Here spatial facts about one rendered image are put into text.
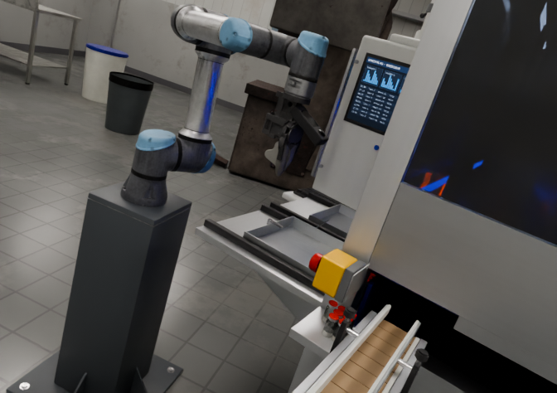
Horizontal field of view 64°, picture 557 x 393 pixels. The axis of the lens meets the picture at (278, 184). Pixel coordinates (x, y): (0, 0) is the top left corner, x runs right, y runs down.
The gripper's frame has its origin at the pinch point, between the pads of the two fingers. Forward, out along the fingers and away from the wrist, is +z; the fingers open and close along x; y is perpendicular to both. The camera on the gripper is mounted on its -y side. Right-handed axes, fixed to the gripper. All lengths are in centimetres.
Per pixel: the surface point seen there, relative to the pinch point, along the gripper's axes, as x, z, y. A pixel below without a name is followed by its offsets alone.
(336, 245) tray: -19.6, 19.1, -14.5
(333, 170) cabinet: -91, 15, 21
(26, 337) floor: 4, 108, 88
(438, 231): 12.3, -6.0, -42.8
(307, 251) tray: -9.0, 20.6, -10.5
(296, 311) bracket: 2.4, 31.8, -17.4
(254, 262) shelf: 10.8, 20.9, -5.9
